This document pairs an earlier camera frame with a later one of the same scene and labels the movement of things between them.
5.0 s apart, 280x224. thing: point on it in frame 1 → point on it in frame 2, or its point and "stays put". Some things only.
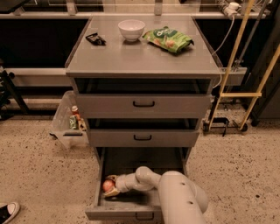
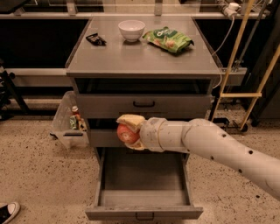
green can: (73, 122) stays put
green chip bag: (168, 39) stays put
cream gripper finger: (113, 192) → (136, 145)
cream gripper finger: (112, 177) → (131, 121)
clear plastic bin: (69, 128) stays put
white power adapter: (232, 8) stays put
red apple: (108, 185) → (127, 134)
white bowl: (131, 30) stays put
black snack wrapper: (95, 39) stays put
